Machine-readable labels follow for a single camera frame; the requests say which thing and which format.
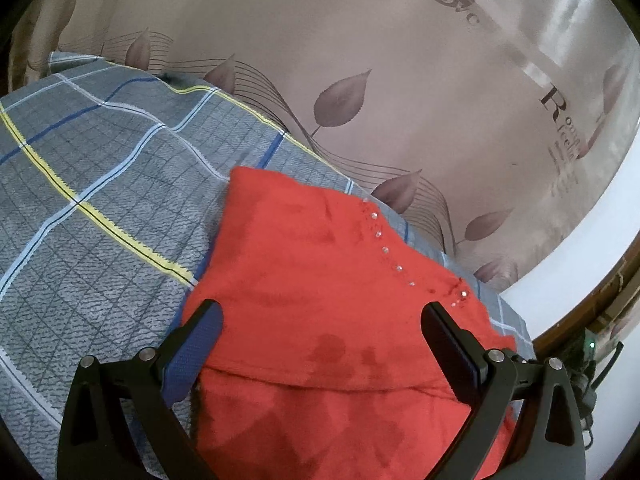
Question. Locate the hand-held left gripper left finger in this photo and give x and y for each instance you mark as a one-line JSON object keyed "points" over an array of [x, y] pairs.
{"points": [[202, 340]]}

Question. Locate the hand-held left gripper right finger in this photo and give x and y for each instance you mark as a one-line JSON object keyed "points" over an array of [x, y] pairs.
{"points": [[452, 355]]}

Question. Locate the red knit garment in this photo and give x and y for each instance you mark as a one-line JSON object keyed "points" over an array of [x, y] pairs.
{"points": [[310, 280]]}

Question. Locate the grey plaid bed sheet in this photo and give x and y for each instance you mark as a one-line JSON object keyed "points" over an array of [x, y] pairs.
{"points": [[100, 170]]}

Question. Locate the leaf print satin curtain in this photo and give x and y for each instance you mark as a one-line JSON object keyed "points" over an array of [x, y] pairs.
{"points": [[400, 60]]}

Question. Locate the wooden door frame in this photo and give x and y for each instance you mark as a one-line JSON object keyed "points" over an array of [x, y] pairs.
{"points": [[590, 305]]}

